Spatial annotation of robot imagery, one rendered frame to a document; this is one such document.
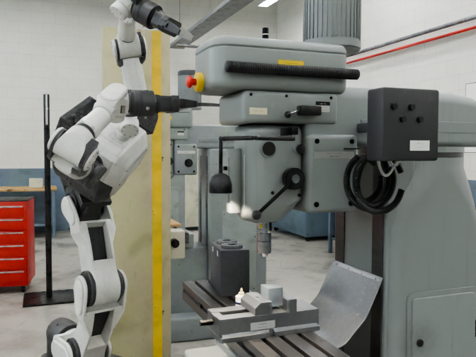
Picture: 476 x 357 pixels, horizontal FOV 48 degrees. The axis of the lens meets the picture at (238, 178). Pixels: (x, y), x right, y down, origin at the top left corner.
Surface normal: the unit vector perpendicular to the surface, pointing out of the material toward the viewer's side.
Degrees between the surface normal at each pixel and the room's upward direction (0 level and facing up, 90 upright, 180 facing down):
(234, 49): 90
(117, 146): 46
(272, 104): 90
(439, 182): 91
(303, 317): 90
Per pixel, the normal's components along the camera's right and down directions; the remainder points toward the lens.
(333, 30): -0.08, 0.05
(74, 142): 0.11, -0.07
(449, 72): -0.93, 0.01
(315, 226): 0.36, 0.05
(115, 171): 0.41, 0.69
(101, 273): 0.56, -0.45
